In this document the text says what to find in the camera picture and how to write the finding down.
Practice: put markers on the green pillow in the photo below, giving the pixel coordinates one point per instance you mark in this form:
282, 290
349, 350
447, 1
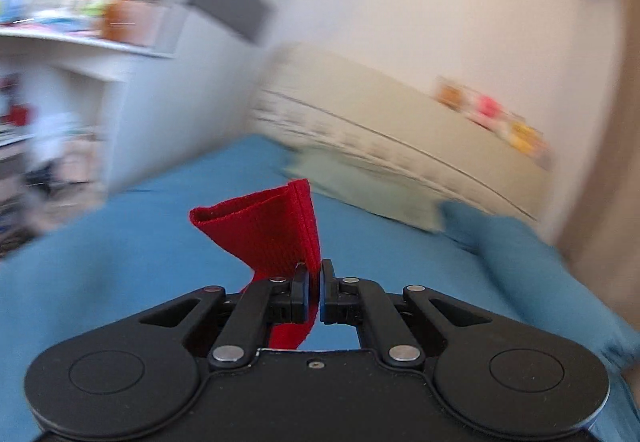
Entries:
360, 192

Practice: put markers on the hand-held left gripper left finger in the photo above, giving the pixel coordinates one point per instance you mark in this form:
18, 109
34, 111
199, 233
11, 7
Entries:
299, 294

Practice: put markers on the blue folded duvet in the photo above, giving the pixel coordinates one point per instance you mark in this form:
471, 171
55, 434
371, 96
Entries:
510, 262

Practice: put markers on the cream quilted headboard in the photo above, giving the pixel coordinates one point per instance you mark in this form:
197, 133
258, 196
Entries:
400, 112

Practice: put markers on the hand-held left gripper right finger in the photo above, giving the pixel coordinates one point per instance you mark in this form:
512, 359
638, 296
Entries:
326, 294

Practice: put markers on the beige curtain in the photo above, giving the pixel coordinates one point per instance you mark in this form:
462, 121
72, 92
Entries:
610, 122

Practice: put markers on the white shelf unit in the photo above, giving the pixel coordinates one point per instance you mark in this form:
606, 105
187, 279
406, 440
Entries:
75, 72

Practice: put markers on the red box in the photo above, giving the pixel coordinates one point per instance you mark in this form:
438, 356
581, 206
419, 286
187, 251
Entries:
18, 115

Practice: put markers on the bed with blue sheet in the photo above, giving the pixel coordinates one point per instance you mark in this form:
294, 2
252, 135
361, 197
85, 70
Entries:
125, 247

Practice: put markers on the white wardrobe with grey panel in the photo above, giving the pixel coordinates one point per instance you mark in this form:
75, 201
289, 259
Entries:
200, 97

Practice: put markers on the red knit garment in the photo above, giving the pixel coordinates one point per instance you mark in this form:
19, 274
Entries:
260, 232

